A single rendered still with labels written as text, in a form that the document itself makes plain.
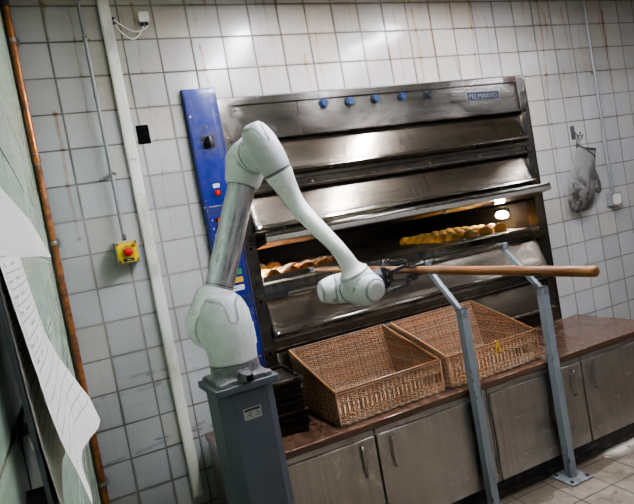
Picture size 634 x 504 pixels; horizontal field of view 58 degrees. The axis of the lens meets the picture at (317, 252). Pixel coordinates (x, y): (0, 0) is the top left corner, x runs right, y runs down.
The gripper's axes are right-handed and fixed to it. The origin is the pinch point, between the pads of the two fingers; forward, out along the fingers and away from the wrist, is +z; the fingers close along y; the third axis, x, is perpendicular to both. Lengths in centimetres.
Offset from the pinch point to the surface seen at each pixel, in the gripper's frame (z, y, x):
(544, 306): 81, 33, -19
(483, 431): 35, 80, -20
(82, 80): -98, -103, -83
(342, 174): 19, -47, -81
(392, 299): 35, 23, -78
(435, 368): 23, 50, -32
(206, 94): -45, -92, -79
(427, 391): 17, 59, -32
